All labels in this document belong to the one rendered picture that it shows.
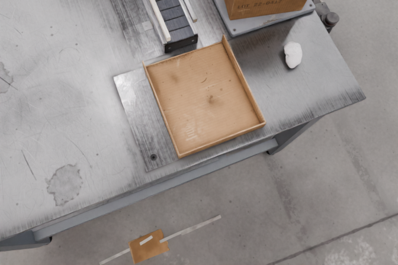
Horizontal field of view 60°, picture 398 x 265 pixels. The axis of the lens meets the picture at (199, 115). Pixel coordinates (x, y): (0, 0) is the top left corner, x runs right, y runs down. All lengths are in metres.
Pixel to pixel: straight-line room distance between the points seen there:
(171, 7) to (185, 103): 0.30
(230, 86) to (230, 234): 0.94
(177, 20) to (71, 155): 0.49
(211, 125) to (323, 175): 1.07
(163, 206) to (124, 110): 0.86
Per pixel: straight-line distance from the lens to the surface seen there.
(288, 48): 1.09
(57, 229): 1.62
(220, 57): 1.06
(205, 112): 0.98
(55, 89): 1.07
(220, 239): 1.77
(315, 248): 1.88
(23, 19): 1.22
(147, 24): 1.12
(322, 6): 2.00
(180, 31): 1.05
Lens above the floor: 1.76
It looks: 71 degrees down
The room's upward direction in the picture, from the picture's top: 10 degrees clockwise
